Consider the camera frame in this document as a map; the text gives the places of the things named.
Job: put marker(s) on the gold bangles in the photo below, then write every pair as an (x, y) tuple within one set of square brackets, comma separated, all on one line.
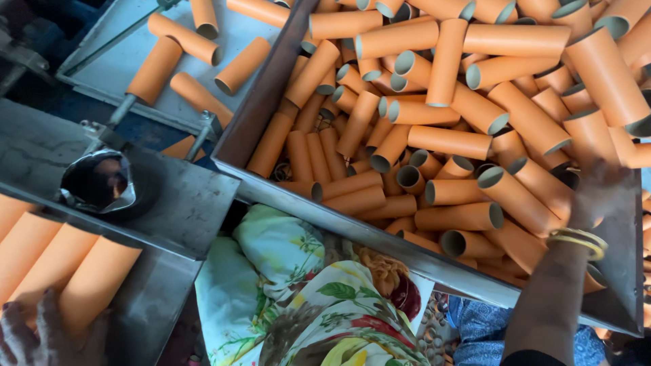
[(580, 240)]

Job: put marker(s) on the blue patterned cloth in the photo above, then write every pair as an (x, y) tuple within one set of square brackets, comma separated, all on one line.
[(483, 325)]

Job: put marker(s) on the orange cardboard tube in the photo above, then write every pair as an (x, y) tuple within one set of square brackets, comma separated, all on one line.
[(56, 269), (99, 284), (257, 11), (10, 213), (155, 68), (179, 149), (204, 18), (28, 254), (243, 66), (183, 38), (201, 99)]

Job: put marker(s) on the flat metal tray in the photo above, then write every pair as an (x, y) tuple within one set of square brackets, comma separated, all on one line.
[(114, 68)]

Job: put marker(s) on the metal spindle rod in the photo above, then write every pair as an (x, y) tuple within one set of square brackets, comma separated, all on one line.
[(122, 109), (198, 142)]

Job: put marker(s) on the person's right hand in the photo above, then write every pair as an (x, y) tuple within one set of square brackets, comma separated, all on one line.
[(597, 203)]

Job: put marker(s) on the floral patterned garment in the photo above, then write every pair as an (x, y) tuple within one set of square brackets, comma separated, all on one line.
[(305, 315)]

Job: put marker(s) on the dark machine frame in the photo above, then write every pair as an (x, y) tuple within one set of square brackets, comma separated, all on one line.
[(20, 45)]

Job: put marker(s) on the grey metal machine plate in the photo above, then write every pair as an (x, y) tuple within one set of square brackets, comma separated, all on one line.
[(178, 203)]

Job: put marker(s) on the person's right fingers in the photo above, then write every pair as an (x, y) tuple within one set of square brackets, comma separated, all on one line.
[(605, 178)]

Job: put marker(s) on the person's left fingers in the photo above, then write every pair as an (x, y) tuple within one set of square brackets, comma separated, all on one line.
[(30, 315)]

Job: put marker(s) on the large metal bin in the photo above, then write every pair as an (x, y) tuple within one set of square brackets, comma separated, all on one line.
[(325, 216)]

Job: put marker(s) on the metal feed chute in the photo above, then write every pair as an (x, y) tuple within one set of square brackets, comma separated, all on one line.
[(152, 300)]

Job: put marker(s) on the person's left hand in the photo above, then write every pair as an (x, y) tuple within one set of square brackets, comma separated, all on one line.
[(46, 340)]

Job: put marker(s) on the heap of orange tubes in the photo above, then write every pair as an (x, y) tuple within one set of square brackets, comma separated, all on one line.
[(508, 40)]

